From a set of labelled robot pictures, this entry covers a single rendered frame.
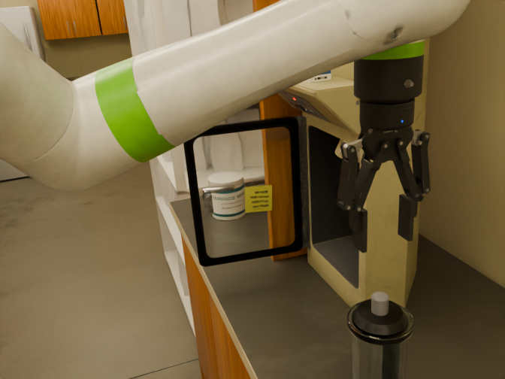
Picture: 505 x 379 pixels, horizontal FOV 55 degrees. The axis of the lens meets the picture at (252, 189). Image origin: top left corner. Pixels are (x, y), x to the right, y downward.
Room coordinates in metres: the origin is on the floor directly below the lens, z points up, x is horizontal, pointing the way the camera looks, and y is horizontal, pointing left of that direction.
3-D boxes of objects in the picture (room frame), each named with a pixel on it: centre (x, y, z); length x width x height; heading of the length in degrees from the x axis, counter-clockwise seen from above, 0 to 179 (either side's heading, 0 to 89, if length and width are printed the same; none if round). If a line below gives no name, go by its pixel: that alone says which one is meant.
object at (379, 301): (0.67, -0.20, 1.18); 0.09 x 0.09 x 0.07
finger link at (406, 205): (0.68, -0.24, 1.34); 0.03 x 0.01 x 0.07; 17
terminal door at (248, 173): (1.21, 0.02, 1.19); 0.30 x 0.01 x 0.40; 100
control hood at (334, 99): (1.08, -0.14, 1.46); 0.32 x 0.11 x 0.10; 17
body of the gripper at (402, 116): (0.67, -0.20, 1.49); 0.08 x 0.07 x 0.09; 107
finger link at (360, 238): (0.66, -0.16, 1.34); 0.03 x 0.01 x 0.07; 17
